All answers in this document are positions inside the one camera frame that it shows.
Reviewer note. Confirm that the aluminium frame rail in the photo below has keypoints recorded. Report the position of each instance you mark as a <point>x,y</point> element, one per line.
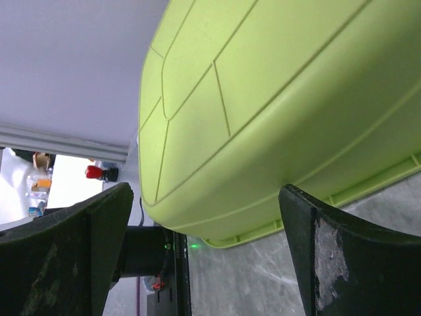
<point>34,140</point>

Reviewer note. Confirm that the green plastic tub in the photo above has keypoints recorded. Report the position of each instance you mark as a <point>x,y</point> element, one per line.
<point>239,98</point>

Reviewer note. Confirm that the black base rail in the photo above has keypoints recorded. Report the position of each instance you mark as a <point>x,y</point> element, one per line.
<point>169,293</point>

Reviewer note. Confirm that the cluttered background items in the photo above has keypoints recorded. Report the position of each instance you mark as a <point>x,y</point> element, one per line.
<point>25,180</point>

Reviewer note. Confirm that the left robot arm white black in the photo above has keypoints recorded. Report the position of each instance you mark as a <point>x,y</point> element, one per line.
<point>145,252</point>

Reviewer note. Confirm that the red black background object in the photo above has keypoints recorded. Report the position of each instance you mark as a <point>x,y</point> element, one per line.
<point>106,175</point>

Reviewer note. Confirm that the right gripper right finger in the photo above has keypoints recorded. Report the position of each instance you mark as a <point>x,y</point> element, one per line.
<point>346,265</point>

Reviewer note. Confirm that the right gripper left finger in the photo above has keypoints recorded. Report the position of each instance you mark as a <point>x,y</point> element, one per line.
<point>63,263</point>

